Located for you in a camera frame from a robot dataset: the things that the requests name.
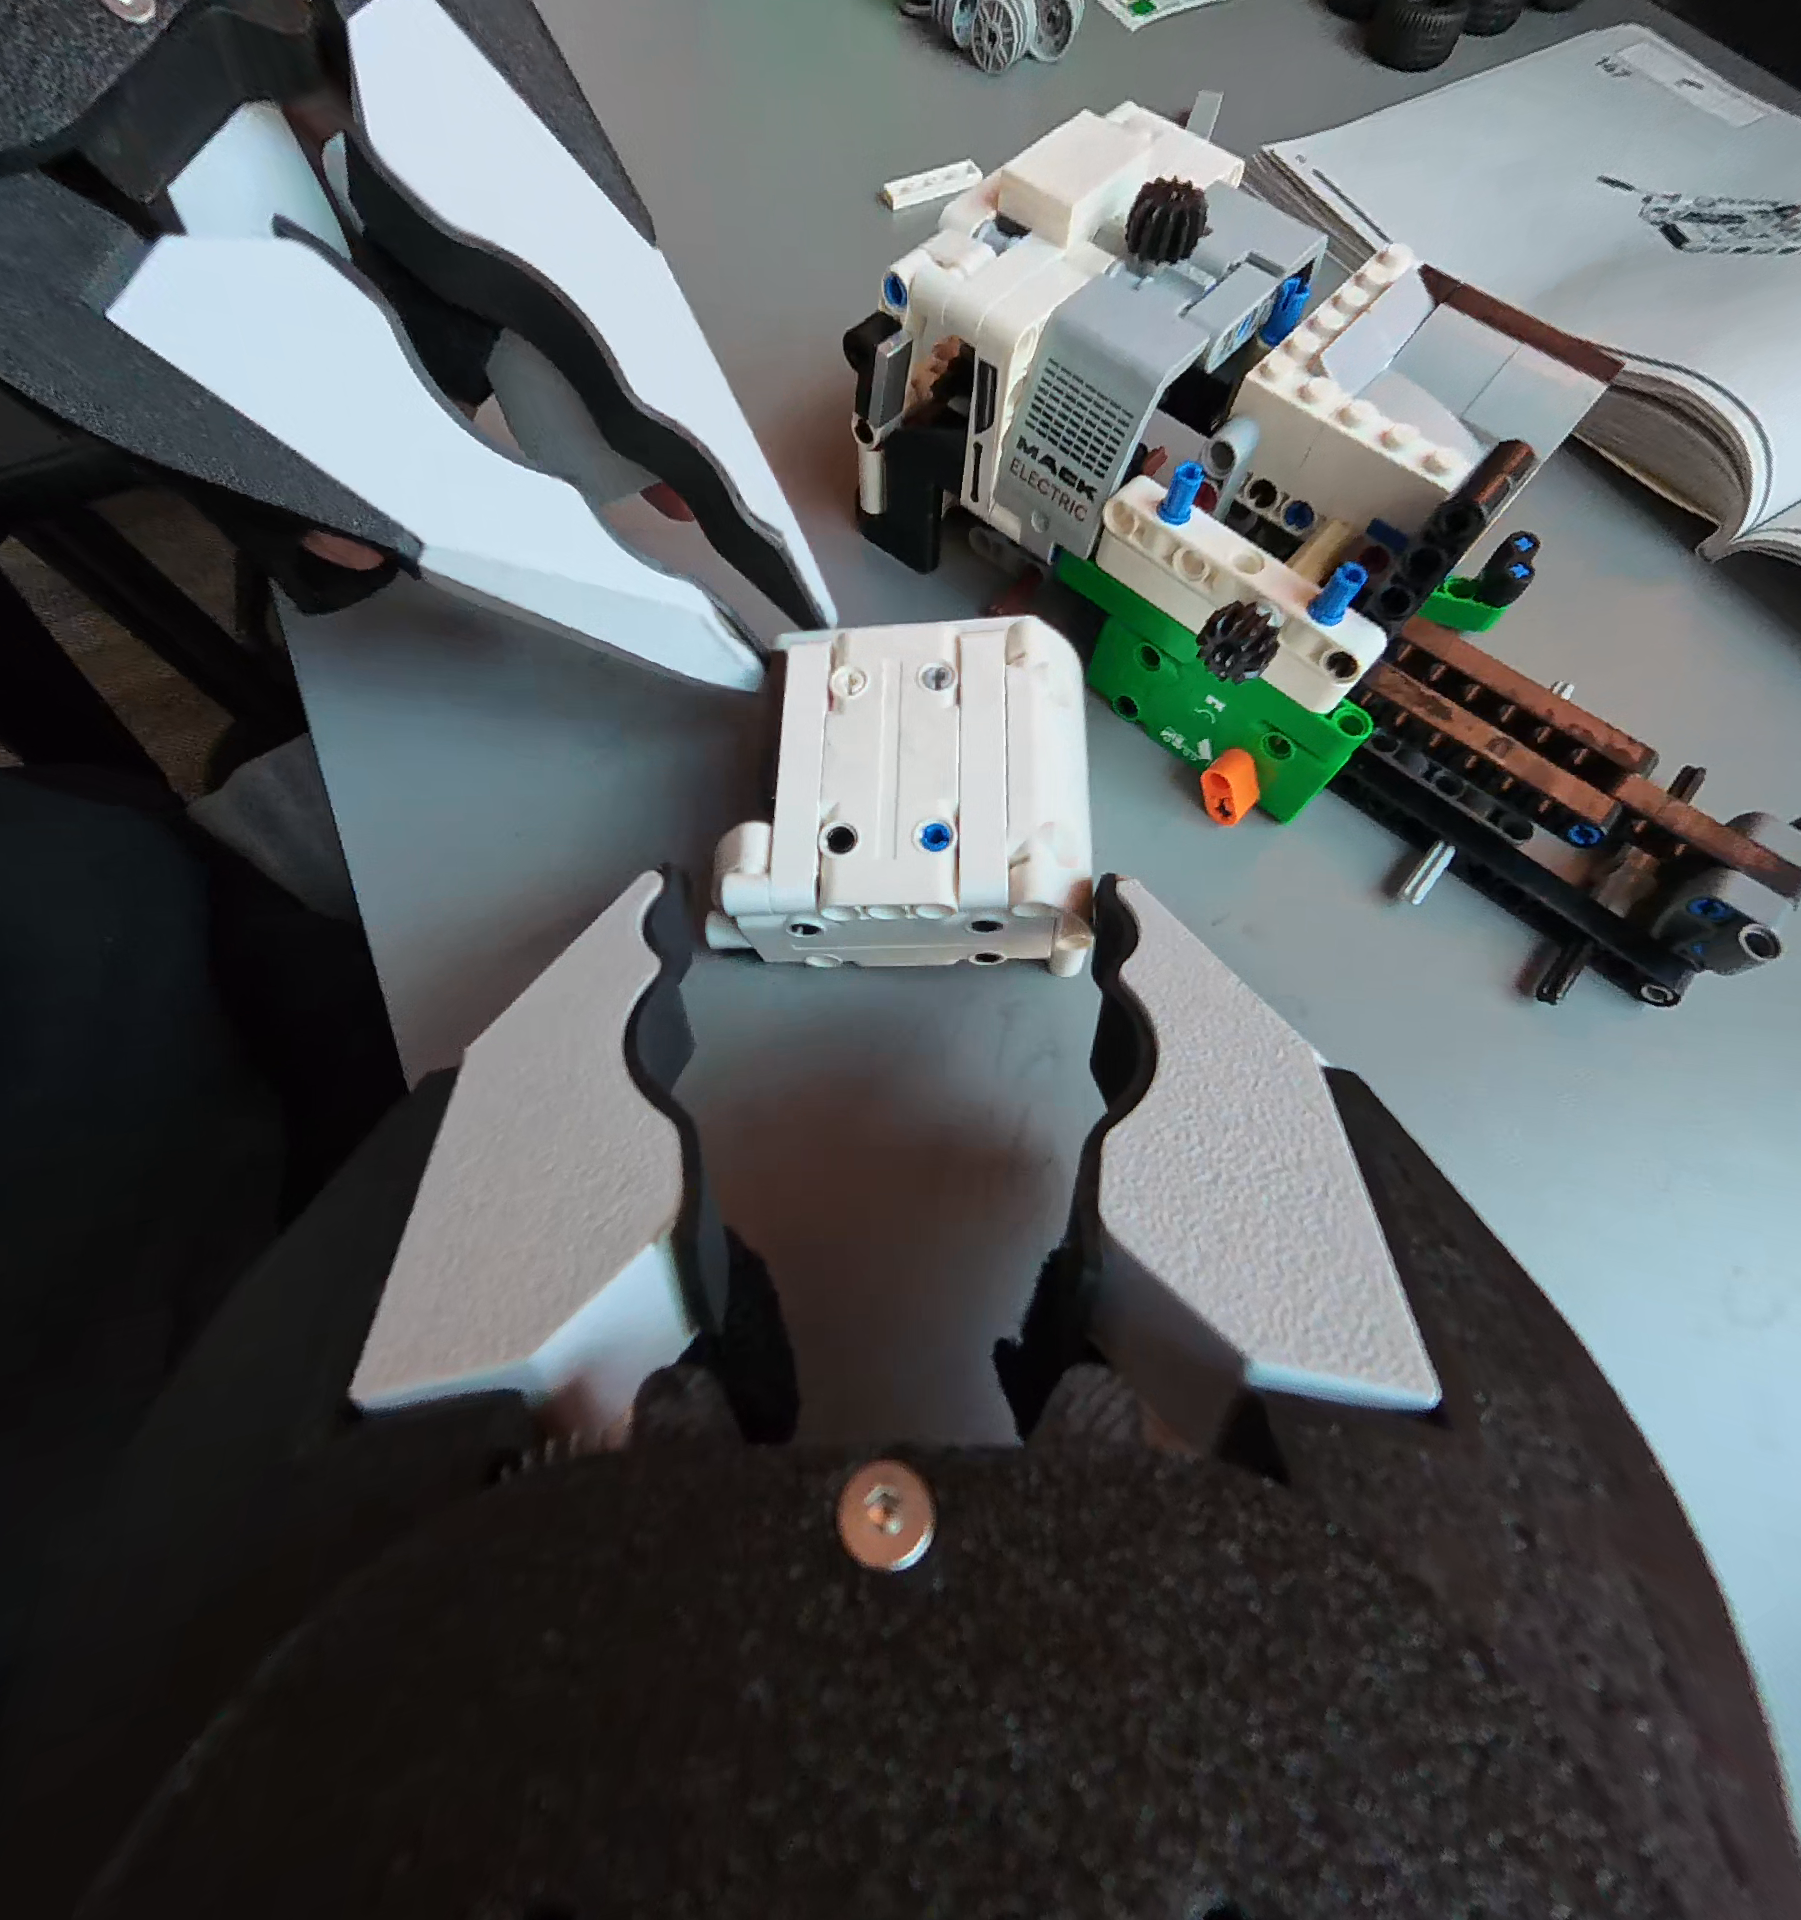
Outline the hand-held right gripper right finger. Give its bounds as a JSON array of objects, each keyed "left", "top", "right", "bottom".
[{"left": 994, "top": 873, "right": 1445, "bottom": 1445}]

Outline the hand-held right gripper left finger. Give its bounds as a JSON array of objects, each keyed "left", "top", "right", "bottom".
[{"left": 348, "top": 866, "right": 801, "bottom": 1445}]

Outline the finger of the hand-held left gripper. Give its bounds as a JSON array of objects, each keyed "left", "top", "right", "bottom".
[
  {"left": 317, "top": 0, "right": 842, "bottom": 636},
  {"left": 104, "top": 215, "right": 777, "bottom": 695}
]

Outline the white lego cab module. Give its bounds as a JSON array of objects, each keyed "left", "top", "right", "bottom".
[{"left": 704, "top": 613, "right": 1101, "bottom": 980}]

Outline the lego truck model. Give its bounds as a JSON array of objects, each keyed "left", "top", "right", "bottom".
[{"left": 842, "top": 92, "right": 1801, "bottom": 1008}]

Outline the pile of grey wheel rims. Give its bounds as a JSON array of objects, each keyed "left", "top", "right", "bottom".
[{"left": 900, "top": 0, "right": 1101, "bottom": 72}]

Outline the pile of black tires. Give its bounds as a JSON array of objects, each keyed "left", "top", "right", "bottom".
[{"left": 1323, "top": 0, "right": 1671, "bottom": 78}]

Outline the open instruction booklet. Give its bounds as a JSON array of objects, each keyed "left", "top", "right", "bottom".
[{"left": 1256, "top": 21, "right": 1801, "bottom": 570}]

